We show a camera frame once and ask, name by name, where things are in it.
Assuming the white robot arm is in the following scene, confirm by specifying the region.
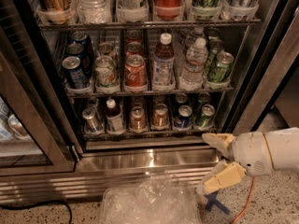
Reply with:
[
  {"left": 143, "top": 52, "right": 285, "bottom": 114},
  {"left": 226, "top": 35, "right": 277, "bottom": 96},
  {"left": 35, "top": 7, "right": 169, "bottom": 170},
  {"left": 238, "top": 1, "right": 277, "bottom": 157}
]
[{"left": 196, "top": 128, "right": 299, "bottom": 195}]

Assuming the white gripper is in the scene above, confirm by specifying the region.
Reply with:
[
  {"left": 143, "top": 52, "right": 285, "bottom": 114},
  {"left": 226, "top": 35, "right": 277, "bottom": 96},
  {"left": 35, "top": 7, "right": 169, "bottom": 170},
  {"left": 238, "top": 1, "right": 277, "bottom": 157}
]
[{"left": 196, "top": 132, "right": 273, "bottom": 195}]

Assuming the green can bottom shelf rear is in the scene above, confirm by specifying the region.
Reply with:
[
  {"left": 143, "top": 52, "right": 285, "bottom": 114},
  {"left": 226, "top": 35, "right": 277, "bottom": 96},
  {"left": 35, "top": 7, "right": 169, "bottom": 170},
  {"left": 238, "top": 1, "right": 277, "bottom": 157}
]
[{"left": 194, "top": 92, "right": 211, "bottom": 110}]

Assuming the gold can top shelf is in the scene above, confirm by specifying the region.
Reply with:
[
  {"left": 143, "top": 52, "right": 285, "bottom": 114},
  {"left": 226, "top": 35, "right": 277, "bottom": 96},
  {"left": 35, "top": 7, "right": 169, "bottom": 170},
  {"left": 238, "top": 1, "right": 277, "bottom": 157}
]
[{"left": 37, "top": 0, "right": 72, "bottom": 25}]

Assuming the orange cable on floor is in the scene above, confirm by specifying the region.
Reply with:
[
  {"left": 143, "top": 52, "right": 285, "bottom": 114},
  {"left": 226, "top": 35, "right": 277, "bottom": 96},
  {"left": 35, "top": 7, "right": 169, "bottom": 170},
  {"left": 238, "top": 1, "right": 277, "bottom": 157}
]
[{"left": 231, "top": 176, "right": 256, "bottom": 224}]

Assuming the left glass fridge door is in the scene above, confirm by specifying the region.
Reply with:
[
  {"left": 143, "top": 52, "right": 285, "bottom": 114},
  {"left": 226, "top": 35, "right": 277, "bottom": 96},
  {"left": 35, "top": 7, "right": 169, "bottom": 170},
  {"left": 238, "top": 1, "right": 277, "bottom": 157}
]
[{"left": 0, "top": 29, "right": 75, "bottom": 176}]

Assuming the right open fridge door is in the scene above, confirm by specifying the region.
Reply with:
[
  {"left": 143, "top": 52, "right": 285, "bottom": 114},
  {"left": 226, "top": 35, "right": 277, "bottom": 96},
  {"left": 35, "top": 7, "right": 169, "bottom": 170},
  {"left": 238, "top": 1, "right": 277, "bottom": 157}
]
[{"left": 230, "top": 0, "right": 299, "bottom": 134}]

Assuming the brown tea bottle middle shelf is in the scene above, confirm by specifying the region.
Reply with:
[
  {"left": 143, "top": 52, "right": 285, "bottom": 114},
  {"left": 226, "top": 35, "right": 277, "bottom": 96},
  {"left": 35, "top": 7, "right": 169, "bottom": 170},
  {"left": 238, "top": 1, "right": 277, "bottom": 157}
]
[{"left": 152, "top": 33, "right": 175, "bottom": 86}]

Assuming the green can middle shelf front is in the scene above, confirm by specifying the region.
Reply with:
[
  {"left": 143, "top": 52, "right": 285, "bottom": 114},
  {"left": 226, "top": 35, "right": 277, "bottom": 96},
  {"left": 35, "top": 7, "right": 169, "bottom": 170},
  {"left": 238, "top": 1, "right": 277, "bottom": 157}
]
[{"left": 207, "top": 51, "right": 235, "bottom": 83}]

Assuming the silver can bottom shelf front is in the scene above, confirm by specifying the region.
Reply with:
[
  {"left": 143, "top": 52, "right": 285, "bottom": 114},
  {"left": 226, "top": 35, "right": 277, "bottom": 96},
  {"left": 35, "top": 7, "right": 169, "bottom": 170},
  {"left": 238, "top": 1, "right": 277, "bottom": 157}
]
[{"left": 82, "top": 107, "right": 102, "bottom": 133}]

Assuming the brown tea bottle bottom shelf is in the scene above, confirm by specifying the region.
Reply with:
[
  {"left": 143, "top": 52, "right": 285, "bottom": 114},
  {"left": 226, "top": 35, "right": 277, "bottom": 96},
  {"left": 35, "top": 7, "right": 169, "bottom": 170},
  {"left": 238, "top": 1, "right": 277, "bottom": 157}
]
[{"left": 105, "top": 98, "right": 124, "bottom": 133}]

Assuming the white green can middle front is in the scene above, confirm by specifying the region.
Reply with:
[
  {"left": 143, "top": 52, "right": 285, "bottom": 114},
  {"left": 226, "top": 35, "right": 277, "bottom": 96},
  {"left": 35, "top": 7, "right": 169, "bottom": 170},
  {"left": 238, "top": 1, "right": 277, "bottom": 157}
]
[{"left": 94, "top": 56, "right": 118, "bottom": 88}]

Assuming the blue can middle shelf front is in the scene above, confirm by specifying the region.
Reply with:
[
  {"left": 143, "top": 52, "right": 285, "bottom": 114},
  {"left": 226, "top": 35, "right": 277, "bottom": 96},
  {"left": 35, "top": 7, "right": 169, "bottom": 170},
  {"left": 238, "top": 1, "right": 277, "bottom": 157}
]
[{"left": 62, "top": 56, "right": 89, "bottom": 89}]

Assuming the brown tea bottle shelf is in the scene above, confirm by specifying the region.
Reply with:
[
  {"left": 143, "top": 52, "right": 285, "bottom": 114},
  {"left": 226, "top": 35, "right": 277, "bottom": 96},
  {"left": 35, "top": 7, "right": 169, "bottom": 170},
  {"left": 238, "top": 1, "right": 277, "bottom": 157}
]
[
  {"left": 105, "top": 98, "right": 124, "bottom": 133},
  {"left": 152, "top": 33, "right": 175, "bottom": 86}
]

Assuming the red coca-cola can front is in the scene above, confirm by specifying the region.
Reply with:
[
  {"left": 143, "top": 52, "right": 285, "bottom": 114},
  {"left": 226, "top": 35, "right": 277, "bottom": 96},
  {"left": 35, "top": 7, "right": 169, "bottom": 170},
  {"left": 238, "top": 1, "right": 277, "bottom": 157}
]
[{"left": 125, "top": 55, "right": 147, "bottom": 87}]

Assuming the red coca-cola can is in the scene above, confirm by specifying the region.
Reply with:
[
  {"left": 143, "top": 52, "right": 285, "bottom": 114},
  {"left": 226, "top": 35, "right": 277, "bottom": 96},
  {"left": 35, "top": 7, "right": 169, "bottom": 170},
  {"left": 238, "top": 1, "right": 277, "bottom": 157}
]
[
  {"left": 125, "top": 55, "right": 147, "bottom": 87},
  {"left": 125, "top": 42, "right": 144, "bottom": 56}
]

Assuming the brown can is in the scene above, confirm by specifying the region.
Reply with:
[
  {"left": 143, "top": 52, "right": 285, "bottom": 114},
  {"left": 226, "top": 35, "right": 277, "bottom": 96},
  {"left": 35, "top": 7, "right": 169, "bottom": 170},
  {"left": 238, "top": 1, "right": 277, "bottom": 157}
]
[
  {"left": 152, "top": 104, "right": 169, "bottom": 127},
  {"left": 130, "top": 106, "right": 146, "bottom": 131}
]

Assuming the blue pepsi can bottom rear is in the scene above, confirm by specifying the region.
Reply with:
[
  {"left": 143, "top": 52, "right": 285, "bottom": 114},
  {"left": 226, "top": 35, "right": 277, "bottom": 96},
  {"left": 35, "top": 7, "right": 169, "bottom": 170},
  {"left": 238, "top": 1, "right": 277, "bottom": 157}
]
[{"left": 175, "top": 93, "right": 188, "bottom": 108}]

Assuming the silver blue can top shelf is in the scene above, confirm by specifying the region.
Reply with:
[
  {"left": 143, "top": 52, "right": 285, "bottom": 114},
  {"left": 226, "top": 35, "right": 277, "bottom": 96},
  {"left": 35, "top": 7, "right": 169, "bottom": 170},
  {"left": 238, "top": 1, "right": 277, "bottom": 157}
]
[{"left": 221, "top": 0, "right": 259, "bottom": 21}]

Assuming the blue can middle shelf rear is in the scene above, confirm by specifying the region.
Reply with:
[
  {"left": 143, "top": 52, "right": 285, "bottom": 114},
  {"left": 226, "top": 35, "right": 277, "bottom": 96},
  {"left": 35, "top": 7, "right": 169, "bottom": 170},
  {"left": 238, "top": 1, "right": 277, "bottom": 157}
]
[{"left": 69, "top": 31, "right": 93, "bottom": 56}]

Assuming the blue pepsi can bottom front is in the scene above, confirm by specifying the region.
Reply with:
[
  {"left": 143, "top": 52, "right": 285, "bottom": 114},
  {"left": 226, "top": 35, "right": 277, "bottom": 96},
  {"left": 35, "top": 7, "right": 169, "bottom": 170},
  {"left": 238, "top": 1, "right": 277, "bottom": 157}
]
[{"left": 174, "top": 105, "right": 192, "bottom": 128}]

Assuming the black cable on floor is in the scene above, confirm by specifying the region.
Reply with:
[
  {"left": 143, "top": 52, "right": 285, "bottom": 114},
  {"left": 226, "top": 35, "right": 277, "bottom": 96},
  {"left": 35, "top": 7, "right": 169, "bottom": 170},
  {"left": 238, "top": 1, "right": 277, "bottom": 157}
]
[{"left": 0, "top": 200, "right": 73, "bottom": 224}]

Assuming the clear plastic bin with wrap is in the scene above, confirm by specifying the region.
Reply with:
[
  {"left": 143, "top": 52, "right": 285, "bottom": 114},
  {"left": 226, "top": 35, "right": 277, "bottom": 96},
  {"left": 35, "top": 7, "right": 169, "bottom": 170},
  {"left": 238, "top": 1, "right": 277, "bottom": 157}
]
[{"left": 100, "top": 177, "right": 202, "bottom": 224}]

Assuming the brown can bottom front right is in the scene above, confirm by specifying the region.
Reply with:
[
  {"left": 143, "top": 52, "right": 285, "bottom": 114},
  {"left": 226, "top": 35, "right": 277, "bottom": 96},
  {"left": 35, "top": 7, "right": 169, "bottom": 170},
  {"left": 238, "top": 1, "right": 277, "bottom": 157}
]
[{"left": 152, "top": 104, "right": 169, "bottom": 127}]

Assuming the green can bottom shelf front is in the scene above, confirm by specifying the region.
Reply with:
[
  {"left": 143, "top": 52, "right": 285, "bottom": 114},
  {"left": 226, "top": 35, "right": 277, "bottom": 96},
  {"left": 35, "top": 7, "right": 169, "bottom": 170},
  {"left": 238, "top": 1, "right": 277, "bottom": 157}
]
[{"left": 195, "top": 105, "right": 215, "bottom": 128}]

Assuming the clear water bottle middle front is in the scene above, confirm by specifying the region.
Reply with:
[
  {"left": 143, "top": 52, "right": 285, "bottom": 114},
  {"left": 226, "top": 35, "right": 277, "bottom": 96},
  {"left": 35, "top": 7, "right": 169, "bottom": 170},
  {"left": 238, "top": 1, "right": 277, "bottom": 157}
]
[{"left": 182, "top": 37, "right": 208, "bottom": 84}]

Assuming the brown can bottom front left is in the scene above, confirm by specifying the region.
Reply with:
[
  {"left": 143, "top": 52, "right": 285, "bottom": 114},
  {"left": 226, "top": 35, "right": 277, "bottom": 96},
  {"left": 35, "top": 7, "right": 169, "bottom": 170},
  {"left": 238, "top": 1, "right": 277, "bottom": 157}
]
[{"left": 130, "top": 106, "right": 146, "bottom": 131}]

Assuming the blue pepsi can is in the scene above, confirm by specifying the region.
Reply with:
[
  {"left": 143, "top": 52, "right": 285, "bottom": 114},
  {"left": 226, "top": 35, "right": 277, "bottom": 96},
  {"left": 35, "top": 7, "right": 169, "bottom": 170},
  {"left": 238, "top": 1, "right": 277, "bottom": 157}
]
[
  {"left": 174, "top": 105, "right": 192, "bottom": 128},
  {"left": 175, "top": 93, "right": 188, "bottom": 108}
]

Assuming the clear water bottle top shelf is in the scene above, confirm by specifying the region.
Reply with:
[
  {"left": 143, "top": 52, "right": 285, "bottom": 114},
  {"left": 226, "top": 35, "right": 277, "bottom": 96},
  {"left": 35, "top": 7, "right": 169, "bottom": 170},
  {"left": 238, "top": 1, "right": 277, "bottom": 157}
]
[{"left": 77, "top": 0, "right": 111, "bottom": 24}]

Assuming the blue tape cross mark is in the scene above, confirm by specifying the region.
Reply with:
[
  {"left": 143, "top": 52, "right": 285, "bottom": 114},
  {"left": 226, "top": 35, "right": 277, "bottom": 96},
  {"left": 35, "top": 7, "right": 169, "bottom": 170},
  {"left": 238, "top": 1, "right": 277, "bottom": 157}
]
[{"left": 205, "top": 191, "right": 231, "bottom": 215}]

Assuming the stainless steel fridge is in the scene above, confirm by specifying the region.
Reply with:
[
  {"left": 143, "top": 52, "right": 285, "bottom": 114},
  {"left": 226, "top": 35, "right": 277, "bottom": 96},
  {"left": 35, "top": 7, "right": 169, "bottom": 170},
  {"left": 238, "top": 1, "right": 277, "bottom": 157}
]
[{"left": 0, "top": 0, "right": 299, "bottom": 203}]

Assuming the white label bottle top shelf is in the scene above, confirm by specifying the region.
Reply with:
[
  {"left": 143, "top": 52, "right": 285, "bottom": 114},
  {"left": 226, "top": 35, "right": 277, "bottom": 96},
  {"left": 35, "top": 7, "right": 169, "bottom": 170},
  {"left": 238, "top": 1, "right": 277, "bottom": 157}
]
[{"left": 117, "top": 0, "right": 148, "bottom": 22}]

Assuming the red coca-cola bottle top shelf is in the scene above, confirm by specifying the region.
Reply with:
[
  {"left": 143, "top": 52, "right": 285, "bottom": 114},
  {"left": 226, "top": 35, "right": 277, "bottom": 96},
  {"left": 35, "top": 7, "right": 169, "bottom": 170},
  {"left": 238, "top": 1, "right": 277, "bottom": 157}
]
[{"left": 154, "top": 0, "right": 181, "bottom": 20}]

